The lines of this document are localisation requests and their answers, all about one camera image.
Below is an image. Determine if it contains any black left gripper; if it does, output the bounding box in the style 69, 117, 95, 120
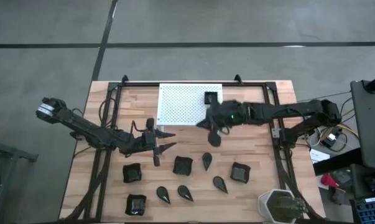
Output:
129, 117, 178, 167

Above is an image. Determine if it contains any white perforated metal shelf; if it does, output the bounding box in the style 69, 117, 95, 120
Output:
155, 82, 225, 133

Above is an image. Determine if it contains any white faceted plant pot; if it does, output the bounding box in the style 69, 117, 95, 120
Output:
257, 189, 303, 224

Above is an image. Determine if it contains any green cactus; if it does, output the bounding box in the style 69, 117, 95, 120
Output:
269, 194, 308, 222

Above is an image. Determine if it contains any white paper sheet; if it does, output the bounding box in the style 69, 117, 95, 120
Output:
310, 148, 331, 164

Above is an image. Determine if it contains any grey metal cart frame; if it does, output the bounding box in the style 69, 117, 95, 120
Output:
0, 124, 39, 224

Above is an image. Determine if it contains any black power supply box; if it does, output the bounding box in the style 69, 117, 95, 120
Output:
322, 133, 340, 149

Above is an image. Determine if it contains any black aluminium table frame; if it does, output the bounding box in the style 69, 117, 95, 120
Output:
59, 74, 328, 224

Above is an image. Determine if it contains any black square pot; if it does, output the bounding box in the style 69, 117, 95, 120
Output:
172, 156, 194, 177

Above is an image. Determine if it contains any backlit computer keyboard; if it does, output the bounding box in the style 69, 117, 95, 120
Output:
350, 195, 375, 224

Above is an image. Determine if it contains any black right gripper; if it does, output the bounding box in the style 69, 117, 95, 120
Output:
195, 100, 232, 137

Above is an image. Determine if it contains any red cloth object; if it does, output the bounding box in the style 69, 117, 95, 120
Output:
320, 173, 340, 189

